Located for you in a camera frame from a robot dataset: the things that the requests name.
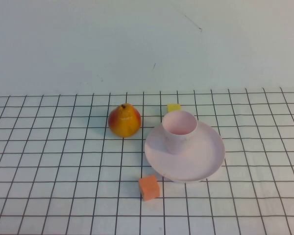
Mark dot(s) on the pale pink plastic cup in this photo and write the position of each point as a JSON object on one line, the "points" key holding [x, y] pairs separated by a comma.
{"points": [[177, 142]]}

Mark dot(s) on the orange foam cube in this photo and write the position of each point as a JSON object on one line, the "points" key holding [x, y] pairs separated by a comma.
{"points": [[149, 187]]}

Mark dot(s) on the yellow red toy pear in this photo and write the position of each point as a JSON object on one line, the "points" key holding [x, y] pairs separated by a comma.
{"points": [[124, 122]]}

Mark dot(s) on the yellow foam cube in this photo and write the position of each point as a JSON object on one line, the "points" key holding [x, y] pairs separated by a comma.
{"points": [[173, 107]]}

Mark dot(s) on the pale pink round plate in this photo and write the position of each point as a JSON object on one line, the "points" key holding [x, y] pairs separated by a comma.
{"points": [[205, 156]]}

